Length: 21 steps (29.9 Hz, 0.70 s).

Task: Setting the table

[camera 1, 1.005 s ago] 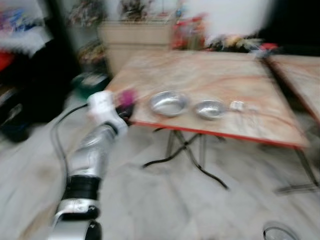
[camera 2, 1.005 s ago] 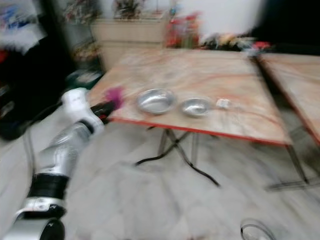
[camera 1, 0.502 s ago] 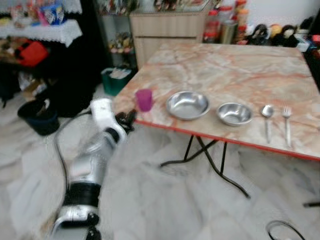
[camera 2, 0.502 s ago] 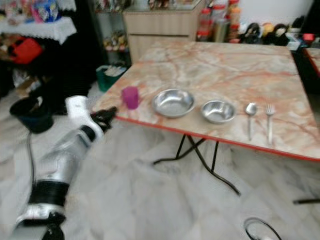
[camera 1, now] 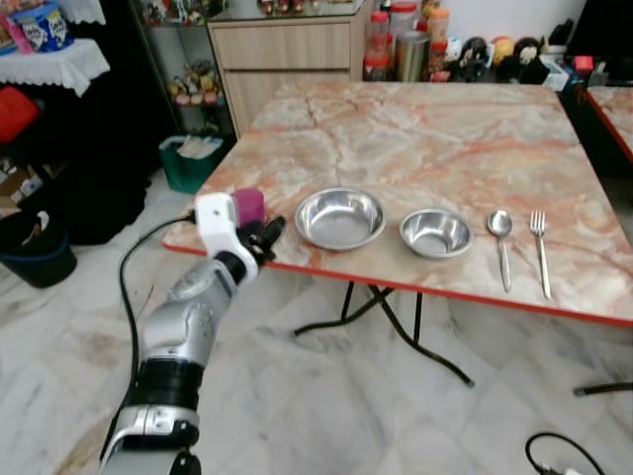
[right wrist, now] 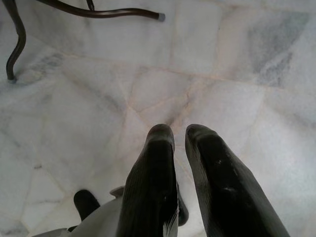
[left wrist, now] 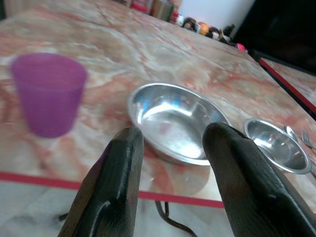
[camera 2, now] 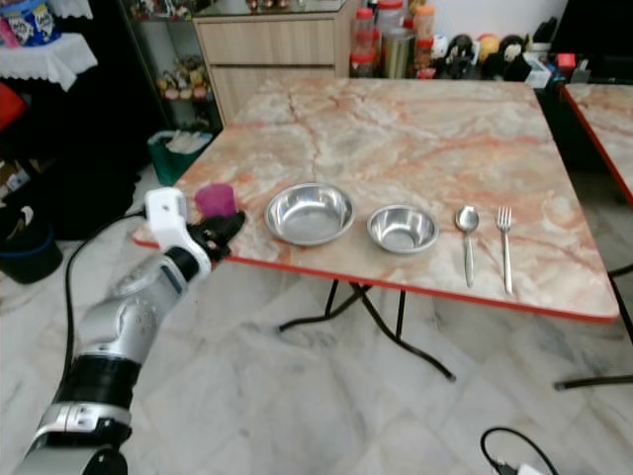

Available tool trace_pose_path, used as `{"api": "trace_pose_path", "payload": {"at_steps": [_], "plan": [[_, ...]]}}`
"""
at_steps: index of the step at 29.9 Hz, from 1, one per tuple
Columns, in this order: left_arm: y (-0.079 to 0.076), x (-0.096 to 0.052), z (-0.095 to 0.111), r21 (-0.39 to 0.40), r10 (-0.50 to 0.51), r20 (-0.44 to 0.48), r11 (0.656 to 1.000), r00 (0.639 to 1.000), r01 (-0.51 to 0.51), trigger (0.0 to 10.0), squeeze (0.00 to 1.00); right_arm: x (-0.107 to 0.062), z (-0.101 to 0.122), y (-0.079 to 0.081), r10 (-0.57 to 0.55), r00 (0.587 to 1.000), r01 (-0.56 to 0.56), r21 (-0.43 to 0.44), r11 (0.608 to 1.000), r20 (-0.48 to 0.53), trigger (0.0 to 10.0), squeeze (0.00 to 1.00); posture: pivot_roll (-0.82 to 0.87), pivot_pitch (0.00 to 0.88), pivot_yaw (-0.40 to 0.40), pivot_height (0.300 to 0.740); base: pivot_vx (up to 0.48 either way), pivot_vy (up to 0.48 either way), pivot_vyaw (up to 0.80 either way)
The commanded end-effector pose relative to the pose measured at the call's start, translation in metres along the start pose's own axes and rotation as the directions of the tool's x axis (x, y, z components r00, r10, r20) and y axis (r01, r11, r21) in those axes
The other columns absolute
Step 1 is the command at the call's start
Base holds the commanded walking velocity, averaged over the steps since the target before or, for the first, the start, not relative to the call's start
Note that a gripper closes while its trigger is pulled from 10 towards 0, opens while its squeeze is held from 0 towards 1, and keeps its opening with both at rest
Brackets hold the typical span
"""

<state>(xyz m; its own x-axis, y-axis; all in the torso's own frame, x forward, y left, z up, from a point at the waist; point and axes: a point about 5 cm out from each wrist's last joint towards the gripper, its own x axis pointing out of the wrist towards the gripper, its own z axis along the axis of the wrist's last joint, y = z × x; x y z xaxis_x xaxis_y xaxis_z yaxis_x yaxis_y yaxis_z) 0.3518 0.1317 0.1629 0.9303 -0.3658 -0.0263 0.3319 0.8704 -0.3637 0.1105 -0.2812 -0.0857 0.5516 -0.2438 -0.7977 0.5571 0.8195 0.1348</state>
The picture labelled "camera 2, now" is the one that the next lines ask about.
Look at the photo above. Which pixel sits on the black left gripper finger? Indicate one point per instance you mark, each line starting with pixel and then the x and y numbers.
pixel 226 246
pixel 230 224

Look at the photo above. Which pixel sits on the purple cup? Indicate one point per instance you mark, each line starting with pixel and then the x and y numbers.
pixel 216 200

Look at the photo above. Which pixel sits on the large steel bowl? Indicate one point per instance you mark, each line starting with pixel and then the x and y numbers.
pixel 309 214

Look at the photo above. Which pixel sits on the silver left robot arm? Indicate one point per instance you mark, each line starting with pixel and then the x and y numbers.
pixel 119 317

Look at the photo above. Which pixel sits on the green bin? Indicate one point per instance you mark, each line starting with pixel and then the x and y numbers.
pixel 173 168

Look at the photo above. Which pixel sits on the white papers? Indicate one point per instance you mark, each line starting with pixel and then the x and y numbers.
pixel 186 142

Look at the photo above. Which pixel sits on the small colourful figurine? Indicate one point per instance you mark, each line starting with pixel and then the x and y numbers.
pixel 170 85
pixel 195 77

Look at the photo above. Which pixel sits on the small steel bowl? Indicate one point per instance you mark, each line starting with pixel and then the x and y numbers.
pixel 403 230

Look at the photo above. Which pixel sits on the wooden drawer cabinet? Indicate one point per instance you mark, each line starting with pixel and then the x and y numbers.
pixel 272 54

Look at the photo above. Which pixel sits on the black bucket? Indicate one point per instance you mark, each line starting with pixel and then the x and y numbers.
pixel 28 255

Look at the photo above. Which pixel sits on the glass display cabinet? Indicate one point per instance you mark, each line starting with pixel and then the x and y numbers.
pixel 143 40

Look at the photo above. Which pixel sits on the cardboard box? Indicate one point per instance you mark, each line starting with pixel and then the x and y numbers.
pixel 12 176

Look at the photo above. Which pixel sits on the red-lid plastic jar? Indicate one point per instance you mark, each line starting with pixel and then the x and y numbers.
pixel 364 42
pixel 391 14

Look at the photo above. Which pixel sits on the steel spoon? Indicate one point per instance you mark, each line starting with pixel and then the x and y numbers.
pixel 467 219

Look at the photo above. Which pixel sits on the steel tumbler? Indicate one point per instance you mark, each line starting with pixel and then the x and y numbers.
pixel 399 53

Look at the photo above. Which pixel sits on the red bag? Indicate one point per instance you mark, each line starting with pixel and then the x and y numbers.
pixel 10 107

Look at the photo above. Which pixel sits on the white lace cloth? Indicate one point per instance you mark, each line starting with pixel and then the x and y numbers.
pixel 49 59

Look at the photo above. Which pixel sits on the orange-lid plastic jar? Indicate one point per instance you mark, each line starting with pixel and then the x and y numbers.
pixel 424 36

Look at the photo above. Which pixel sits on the steel fork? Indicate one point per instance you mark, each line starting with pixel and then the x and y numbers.
pixel 506 247

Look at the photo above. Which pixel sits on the blue printed tin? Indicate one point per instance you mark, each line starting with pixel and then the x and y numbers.
pixel 35 22

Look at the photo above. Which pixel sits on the black white plush toy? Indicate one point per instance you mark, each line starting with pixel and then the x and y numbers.
pixel 458 54

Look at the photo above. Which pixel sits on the yellow plush toy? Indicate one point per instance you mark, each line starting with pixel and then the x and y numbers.
pixel 488 45

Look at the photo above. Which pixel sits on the dark brown plush toy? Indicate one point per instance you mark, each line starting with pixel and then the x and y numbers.
pixel 514 56

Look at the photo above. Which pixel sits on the small red box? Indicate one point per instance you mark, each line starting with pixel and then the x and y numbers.
pixel 567 63

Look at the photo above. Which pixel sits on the black metal table foot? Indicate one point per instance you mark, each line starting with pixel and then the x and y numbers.
pixel 593 381

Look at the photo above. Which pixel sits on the black television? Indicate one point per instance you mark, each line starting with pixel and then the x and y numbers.
pixel 593 30

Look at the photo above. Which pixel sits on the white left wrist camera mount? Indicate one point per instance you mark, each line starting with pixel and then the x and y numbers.
pixel 166 220

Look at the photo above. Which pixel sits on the black folding table leg frame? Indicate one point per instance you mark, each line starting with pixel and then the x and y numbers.
pixel 376 319

